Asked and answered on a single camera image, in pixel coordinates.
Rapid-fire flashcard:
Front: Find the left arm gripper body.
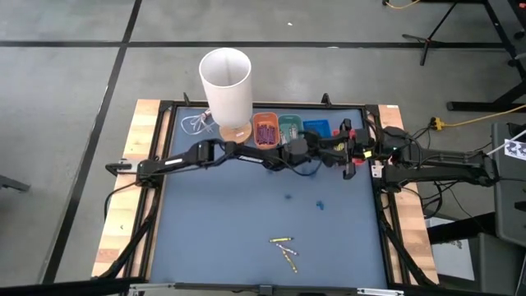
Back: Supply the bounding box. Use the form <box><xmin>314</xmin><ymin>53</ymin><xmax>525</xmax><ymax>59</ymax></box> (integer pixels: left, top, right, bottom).
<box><xmin>304</xmin><ymin>131</ymin><xmax>330</xmax><ymax>166</ymax></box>

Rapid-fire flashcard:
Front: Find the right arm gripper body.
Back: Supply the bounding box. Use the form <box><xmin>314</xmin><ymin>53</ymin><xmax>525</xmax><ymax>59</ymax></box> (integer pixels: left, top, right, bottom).
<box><xmin>340</xmin><ymin>118</ymin><xmax>377</xmax><ymax>166</ymax></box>

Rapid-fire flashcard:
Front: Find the red slotted plastic basket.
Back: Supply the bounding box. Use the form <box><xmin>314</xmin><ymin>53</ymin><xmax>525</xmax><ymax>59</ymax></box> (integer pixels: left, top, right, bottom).
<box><xmin>331</xmin><ymin>129</ymin><xmax>367</xmax><ymax>167</ymax></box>

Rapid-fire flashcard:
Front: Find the blue slotted plastic basket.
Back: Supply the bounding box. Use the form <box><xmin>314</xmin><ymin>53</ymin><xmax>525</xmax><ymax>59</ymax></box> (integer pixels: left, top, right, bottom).
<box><xmin>302</xmin><ymin>118</ymin><xmax>332</xmax><ymax>139</ymax></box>

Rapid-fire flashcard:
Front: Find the teal plastic bin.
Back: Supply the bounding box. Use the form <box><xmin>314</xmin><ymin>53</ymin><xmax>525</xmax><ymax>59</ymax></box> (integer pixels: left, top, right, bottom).
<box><xmin>278</xmin><ymin>113</ymin><xmax>305</xmax><ymax>146</ymax></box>

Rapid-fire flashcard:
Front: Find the orange plastic bin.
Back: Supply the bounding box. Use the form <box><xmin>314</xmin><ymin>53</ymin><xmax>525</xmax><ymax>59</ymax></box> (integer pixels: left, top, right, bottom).
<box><xmin>252</xmin><ymin>111</ymin><xmax>280</xmax><ymax>150</ymax></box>

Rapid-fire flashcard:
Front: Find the wooden table side board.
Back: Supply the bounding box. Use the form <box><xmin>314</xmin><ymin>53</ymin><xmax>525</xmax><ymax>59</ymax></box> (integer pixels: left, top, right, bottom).
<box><xmin>90</xmin><ymin>98</ymin><xmax>173</xmax><ymax>279</ymax></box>
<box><xmin>376</xmin><ymin>104</ymin><xmax>440</xmax><ymax>285</ymax></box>

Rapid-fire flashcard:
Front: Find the black T-shaped stand base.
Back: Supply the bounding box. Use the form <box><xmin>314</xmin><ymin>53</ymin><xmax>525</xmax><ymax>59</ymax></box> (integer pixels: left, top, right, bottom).
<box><xmin>445</xmin><ymin>0</ymin><xmax>526</xmax><ymax>113</ymax></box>

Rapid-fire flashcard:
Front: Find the black tripod stand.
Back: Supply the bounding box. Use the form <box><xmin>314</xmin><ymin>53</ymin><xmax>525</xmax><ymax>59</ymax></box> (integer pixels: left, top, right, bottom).
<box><xmin>401</xmin><ymin>0</ymin><xmax>526</xmax><ymax>67</ymax></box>

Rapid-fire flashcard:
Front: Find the silver aluminium bar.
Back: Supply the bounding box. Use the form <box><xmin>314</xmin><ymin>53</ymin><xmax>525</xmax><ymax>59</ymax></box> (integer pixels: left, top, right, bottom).
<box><xmin>356</xmin><ymin>288</ymin><xmax>406</xmax><ymax>296</ymax></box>
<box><xmin>128</xmin><ymin>282</ymin><xmax>177</xmax><ymax>291</ymax></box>

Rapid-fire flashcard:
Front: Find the grey cabinet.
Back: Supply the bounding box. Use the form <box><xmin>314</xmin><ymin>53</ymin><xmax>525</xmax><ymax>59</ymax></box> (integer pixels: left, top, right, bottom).
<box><xmin>491</xmin><ymin>122</ymin><xmax>526</xmax><ymax>247</ymax></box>

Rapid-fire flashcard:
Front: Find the paper with printed marker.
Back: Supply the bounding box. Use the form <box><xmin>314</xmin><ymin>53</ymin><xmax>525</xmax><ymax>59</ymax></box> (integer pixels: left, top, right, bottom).
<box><xmin>504</xmin><ymin>138</ymin><xmax>526</xmax><ymax>161</ymax></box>

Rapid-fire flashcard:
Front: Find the dark grey bin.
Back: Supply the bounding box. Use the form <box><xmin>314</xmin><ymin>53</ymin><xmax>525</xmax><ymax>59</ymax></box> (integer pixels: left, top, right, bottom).
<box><xmin>427</xmin><ymin>213</ymin><xmax>526</xmax><ymax>296</ymax></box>

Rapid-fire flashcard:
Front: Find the grey metal foot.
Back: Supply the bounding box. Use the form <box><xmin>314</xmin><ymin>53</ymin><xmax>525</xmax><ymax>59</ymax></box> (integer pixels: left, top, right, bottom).
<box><xmin>0</xmin><ymin>174</ymin><xmax>32</xmax><ymax>193</ymax></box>

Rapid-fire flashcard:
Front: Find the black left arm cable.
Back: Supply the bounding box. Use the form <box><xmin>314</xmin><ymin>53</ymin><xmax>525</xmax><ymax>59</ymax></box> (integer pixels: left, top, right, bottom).
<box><xmin>266</xmin><ymin>155</ymin><xmax>325</xmax><ymax>178</ymax></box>

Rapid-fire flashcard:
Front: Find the yellow extension cord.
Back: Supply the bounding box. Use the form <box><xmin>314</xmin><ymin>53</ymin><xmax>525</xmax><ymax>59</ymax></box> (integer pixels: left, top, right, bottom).
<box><xmin>429</xmin><ymin>104</ymin><xmax>526</xmax><ymax>132</ymax></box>

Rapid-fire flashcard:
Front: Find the white lamp power cable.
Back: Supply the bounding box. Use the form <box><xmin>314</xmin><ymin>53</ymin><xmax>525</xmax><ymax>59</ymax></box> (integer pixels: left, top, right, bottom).
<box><xmin>179</xmin><ymin>109</ymin><xmax>218</xmax><ymax>135</ymax></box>

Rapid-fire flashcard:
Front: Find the thin yellow cable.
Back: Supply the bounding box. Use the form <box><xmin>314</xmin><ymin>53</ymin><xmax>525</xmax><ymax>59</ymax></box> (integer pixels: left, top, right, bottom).
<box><xmin>381</xmin><ymin>0</ymin><xmax>422</xmax><ymax>11</ymax></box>

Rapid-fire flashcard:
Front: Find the black aluminium table frame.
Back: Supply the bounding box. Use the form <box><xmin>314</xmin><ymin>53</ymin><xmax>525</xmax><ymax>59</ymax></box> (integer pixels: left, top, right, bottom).
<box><xmin>92</xmin><ymin>92</ymin><xmax>439</xmax><ymax>296</ymax></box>

